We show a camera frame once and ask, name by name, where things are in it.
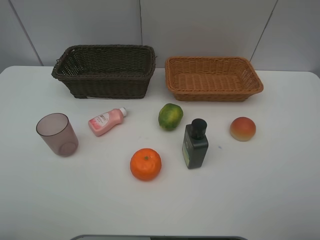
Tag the red yellow peach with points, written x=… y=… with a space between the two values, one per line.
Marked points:
x=242 y=129

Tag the orange tangerine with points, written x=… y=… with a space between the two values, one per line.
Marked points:
x=145 y=164

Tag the dark green pump bottle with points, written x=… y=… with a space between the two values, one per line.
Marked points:
x=195 y=143

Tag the translucent purple plastic cup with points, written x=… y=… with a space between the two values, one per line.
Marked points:
x=57 y=132

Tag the dark brown wicker basket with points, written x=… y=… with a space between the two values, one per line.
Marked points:
x=115 y=71

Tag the pink lotion bottle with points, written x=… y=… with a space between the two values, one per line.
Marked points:
x=104 y=122

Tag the light orange wicker basket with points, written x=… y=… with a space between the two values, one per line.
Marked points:
x=211 y=79

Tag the green round fruit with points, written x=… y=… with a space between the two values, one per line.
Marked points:
x=170 y=116

